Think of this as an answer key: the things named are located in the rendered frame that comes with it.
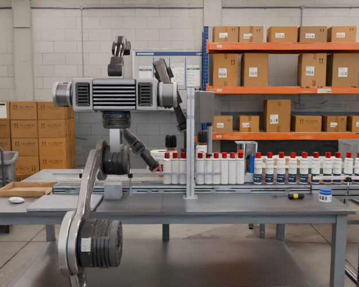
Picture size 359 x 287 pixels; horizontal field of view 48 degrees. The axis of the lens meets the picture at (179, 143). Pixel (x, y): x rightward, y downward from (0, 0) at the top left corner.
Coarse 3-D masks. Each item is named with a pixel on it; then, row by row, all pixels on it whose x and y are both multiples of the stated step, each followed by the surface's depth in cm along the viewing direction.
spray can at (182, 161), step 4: (184, 156) 256; (180, 160) 256; (184, 160) 256; (180, 164) 256; (184, 164) 256; (180, 168) 257; (184, 168) 256; (180, 172) 257; (184, 172) 256; (180, 176) 257; (184, 176) 257; (180, 180) 258; (184, 180) 257
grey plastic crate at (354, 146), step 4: (340, 140) 404; (344, 140) 396; (348, 140) 410; (352, 140) 410; (356, 140) 410; (340, 144) 404; (344, 144) 396; (348, 144) 387; (352, 144) 379; (356, 144) 371; (340, 148) 404; (344, 148) 395; (348, 148) 411; (352, 148) 380; (356, 148) 372; (340, 152) 405; (344, 152) 396; (352, 152) 380; (356, 152) 372; (344, 156) 396; (352, 156) 380; (356, 156) 373; (344, 160) 396
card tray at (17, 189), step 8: (8, 184) 262; (16, 184) 271; (24, 184) 271; (32, 184) 271; (40, 184) 271; (48, 184) 271; (0, 192) 246; (8, 192) 246; (16, 192) 246; (24, 192) 246; (32, 192) 246; (40, 192) 246; (48, 192) 255
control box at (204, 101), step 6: (198, 96) 236; (204, 96) 239; (210, 96) 245; (198, 102) 237; (204, 102) 239; (210, 102) 246; (198, 108) 237; (204, 108) 240; (210, 108) 246; (198, 114) 237; (204, 114) 240; (210, 114) 247; (198, 120) 238; (204, 120) 241; (210, 120) 247
